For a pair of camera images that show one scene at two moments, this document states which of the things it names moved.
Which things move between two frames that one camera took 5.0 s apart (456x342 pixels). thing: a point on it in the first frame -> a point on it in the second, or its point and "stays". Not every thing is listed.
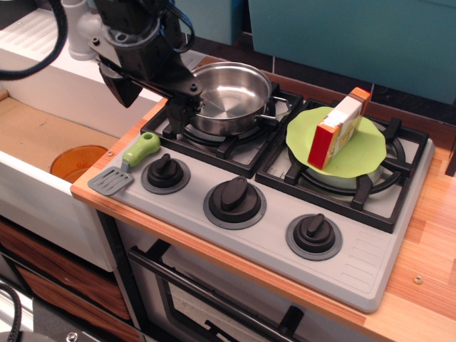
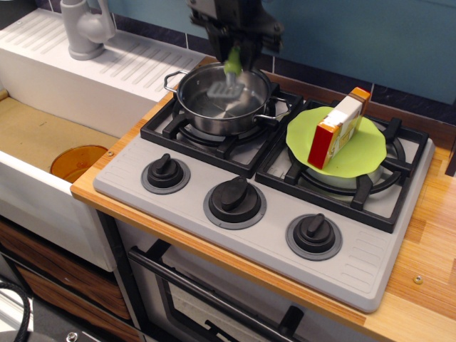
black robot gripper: x=149 y=51 -> x=243 y=23
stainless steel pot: x=235 y=95 stays
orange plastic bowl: x=71 y=163 stays
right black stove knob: x=313 y=237 stays
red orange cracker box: x=337 y=128 stays
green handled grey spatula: x=115 y=179 -> x=232 y=69
